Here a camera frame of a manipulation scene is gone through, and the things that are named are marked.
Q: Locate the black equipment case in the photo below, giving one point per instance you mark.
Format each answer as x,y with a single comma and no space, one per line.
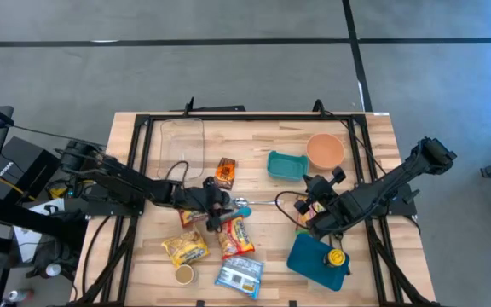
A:
24,164

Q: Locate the red and yellow ramen packet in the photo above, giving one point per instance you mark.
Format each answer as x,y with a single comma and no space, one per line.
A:
236,238

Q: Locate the silver can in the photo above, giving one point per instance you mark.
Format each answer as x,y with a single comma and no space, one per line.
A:
15,295

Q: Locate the orange brown candy bag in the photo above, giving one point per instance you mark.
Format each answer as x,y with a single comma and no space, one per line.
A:
225,172

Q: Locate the teal rectangular container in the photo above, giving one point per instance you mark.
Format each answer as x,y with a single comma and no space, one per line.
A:
287,166

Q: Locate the dark blue tray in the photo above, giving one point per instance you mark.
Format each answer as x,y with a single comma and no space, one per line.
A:
311,260

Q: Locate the small white cup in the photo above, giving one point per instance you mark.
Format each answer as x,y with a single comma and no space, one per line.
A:
53,269

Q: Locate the white paper sheet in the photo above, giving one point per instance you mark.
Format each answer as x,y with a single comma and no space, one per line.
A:
28,239

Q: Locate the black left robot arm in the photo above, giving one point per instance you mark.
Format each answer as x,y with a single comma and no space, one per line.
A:
117,179

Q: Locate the red snack packet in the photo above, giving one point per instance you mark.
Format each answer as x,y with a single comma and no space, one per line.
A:
190,217

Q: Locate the orange bowl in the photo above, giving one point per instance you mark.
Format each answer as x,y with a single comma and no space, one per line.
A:
325,150

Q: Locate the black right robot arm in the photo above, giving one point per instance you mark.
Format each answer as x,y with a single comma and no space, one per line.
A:
399,175

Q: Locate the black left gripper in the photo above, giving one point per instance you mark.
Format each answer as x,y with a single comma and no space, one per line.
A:
194,197

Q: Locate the chicken ramen packet with green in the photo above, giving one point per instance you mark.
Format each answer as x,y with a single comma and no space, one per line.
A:
307,211

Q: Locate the small tan cup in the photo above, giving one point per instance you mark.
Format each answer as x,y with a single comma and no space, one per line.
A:
184,274

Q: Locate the black table frame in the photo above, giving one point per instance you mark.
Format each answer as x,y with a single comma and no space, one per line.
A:
250,117

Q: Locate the clear plastic container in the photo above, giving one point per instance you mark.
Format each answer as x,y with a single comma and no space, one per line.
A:
181,149

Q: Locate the metal spoon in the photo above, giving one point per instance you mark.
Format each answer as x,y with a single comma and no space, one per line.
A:
256,201

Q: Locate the blue beef ramen packet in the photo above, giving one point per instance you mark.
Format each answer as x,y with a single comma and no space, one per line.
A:
240,276

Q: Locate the black frame bracket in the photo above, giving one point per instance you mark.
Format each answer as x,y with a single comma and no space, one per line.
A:
319,106
190,106

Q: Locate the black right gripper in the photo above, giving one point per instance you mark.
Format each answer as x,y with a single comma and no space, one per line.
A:
320,187

